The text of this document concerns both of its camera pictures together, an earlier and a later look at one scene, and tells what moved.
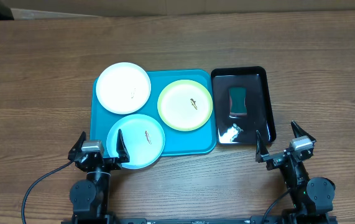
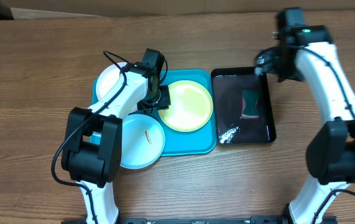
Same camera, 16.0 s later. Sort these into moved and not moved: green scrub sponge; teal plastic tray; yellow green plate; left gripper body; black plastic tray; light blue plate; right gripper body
Moved: right gripper body; green scrub sponge; left gripper body
Not moved: yellow green plate; teal plastic tray; black plastic tray; light blue plate
